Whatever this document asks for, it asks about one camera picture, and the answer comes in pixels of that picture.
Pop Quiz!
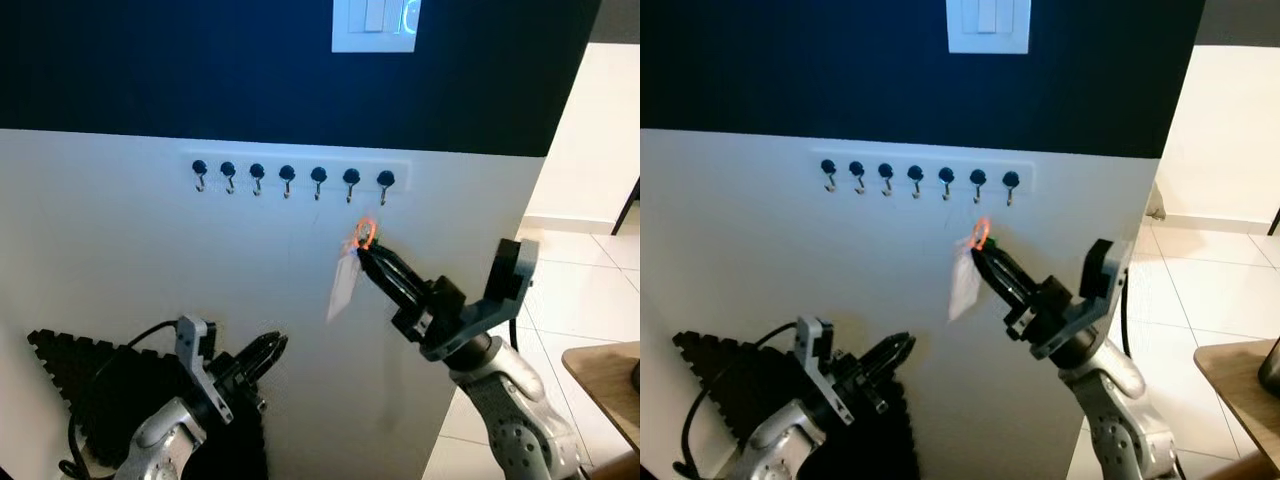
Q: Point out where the clear tag with orange ring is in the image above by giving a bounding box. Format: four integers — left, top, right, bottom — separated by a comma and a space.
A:
326, 217, 380, 324
947, 217, 994, 324

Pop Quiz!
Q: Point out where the white light switch plate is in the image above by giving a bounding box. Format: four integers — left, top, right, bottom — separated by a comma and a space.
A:
330, 0, 422, 55
945, 0, 1032, 55

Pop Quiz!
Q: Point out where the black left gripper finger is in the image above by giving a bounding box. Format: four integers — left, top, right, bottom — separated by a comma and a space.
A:
865, 334, 914, 367
872, 342, 916, 385
245, 342, 289, 384
238, 334, 287, 366

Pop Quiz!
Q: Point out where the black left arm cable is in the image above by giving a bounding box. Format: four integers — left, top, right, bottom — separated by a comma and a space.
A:
682, 319, 802, 480
62, 319, 184, 480

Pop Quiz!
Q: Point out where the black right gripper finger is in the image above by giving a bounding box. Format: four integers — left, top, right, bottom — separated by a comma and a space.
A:
973, 250, 1036, 315
366, 241, 438, 293
982, 241, 1053, 295
358, 250, 421, 313

